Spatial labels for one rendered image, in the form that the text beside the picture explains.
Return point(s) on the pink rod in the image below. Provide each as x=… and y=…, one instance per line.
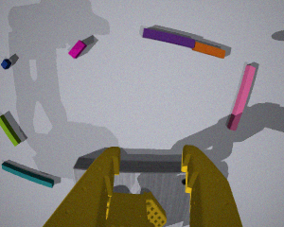
x=242, y=97

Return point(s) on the orange rod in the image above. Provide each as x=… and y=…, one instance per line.
x=209, y=50

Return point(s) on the small blue cube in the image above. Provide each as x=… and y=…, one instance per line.
x=6, y=64

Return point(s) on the lime green rod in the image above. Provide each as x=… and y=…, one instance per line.
x=13, y=137

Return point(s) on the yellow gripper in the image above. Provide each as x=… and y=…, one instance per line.
x=212, y=202

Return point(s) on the small magenta block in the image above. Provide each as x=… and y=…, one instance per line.
x=77, y=49

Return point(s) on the turquoise rod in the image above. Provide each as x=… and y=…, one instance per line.
x=28, y=175

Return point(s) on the purple rod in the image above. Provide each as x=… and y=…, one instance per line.
x=168, y=38

